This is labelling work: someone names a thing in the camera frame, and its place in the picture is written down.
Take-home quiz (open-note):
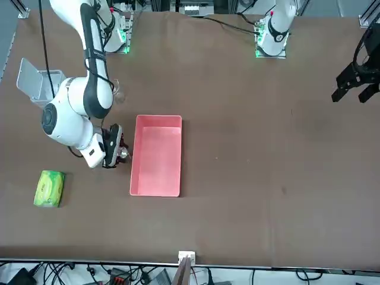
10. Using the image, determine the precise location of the white lidded trash bin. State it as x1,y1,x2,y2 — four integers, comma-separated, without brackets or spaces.
17,58,68,109

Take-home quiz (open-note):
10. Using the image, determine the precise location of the large glass beaker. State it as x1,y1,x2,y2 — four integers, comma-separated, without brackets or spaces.
111,78,125,105

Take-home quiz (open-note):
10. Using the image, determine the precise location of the black device with red parts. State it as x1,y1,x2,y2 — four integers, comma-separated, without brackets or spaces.
109,268,132,285

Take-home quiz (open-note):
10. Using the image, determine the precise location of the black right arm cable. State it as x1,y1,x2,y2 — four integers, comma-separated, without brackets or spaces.
37,0,57,100

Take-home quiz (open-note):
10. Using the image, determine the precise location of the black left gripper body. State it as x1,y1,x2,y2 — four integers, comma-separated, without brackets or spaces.
360,23,380,74

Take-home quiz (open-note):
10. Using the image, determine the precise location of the aluminium corner profile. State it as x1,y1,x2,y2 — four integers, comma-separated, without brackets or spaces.
358,5,375,28
17,0,31,19

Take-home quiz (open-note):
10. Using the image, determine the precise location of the pink plastic container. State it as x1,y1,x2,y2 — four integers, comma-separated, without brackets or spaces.
129,115,183,198

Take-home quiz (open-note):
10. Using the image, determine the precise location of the black left gripper cable loop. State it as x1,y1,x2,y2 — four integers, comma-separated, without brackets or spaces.
354,28,371,71

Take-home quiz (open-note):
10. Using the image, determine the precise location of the aluminium frame post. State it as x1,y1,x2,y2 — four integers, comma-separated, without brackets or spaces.
173,251,197,285

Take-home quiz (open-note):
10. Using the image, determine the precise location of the black power adapter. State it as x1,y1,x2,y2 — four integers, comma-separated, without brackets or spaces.
5,267,35,285

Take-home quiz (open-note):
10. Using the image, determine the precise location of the green tissue pack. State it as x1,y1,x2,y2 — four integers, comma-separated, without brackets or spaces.
33,170,66,208

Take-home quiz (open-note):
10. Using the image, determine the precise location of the dark grey power box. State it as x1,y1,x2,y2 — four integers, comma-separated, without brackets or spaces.
150,268,172,285

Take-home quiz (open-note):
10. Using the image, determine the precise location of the black cable across table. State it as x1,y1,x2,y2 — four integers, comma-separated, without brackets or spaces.
189,13,259,34

